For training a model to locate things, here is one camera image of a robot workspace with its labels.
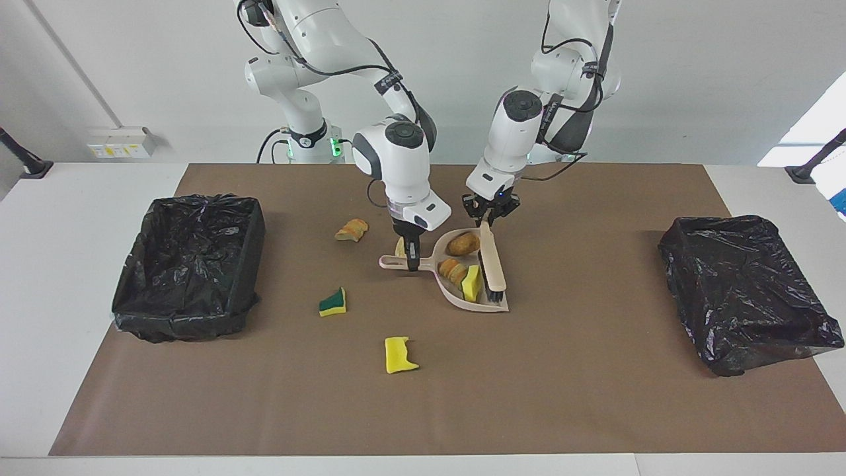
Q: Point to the beige plastic dustpan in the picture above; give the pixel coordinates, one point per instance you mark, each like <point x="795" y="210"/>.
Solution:
<point x="462" y="294"/>

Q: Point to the yellow sponge with green back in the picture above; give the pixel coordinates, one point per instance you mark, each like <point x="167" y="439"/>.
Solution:
<point x="471" y="284"/>

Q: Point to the white wall socket box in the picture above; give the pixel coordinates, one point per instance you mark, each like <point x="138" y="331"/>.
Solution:
<point x="122" y="142"/>

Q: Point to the brown potato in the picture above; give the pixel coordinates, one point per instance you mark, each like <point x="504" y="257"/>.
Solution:
<point x="463" y="244"/>

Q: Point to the beige brush with black bristles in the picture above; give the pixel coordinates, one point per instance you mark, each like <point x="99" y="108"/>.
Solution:
<point x="491" y="254"/>

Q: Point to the green and yellow sponge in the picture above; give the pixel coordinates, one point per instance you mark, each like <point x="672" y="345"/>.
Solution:
<point x="332" y="303"/>

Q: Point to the white wall conduit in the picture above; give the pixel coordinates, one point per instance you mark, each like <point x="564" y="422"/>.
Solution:
<point x="73" y="63"/>

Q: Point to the pale yellow scrap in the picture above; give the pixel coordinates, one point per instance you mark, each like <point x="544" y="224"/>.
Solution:
<point x="400" y="248"/>

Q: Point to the black stand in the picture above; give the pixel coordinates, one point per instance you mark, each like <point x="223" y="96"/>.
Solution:
<point x="809" y="168"/>
<point x="30" y="165"/>

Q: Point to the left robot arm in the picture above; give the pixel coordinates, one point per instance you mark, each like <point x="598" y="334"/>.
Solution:
<point x="512" y="132"/>

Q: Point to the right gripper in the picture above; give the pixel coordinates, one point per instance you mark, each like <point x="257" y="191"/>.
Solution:
<point x="406" y="231"/>

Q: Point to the sliced brown bread roll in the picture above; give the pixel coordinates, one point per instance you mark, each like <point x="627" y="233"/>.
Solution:
<point x="351" y="231"/>
<point x="451" y="270"/>

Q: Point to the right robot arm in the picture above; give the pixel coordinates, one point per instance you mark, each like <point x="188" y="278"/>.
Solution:
<point x="396" y="162"/>

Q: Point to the bin lined with black bag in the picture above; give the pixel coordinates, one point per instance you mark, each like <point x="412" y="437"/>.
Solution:
<point x="743" y="294"/>
<point x="188" y="264"/>

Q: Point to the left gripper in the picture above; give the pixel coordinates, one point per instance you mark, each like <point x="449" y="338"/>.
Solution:
<point x="492" y="197"/>

